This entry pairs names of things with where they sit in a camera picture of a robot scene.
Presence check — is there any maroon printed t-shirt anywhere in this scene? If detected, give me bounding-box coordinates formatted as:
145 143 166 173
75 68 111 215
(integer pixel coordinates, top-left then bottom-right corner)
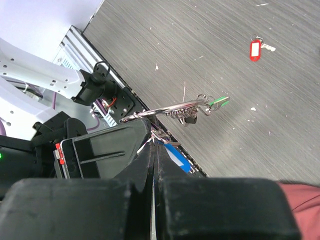
278 182 320 240

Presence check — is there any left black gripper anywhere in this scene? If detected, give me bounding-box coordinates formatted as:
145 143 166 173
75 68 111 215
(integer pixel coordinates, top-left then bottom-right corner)
34 118 151 179

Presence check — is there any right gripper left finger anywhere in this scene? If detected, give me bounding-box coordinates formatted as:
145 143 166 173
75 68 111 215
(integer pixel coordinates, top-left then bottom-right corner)
0 144 153 240

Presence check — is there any red tagged key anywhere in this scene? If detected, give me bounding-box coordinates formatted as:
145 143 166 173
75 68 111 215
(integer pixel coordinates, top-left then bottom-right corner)
249 35 276 62

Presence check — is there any aluminium corner profile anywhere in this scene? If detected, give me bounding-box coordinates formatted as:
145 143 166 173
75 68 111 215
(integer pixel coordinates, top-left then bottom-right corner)
52 26 95 73

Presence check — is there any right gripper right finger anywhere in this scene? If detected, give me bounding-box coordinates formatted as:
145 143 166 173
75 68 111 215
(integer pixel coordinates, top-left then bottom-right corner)
153 144 301 240

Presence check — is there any blue tagged key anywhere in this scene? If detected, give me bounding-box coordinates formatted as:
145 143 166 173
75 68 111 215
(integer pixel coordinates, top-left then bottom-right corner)
163 143 191 173

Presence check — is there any slotted cable duct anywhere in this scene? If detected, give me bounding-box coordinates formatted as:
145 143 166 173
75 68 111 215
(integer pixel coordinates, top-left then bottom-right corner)
90 99 117 128

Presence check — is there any black mounting plate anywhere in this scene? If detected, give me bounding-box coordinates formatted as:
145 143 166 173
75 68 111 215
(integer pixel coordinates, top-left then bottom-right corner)
80 33 208 178

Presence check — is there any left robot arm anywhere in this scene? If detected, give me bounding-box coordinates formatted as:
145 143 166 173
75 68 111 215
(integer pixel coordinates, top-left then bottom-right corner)
0 40 152 185

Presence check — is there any metal keyring with keys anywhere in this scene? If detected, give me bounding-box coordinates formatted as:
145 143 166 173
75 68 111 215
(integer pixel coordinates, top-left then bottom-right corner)
119 94 230 144

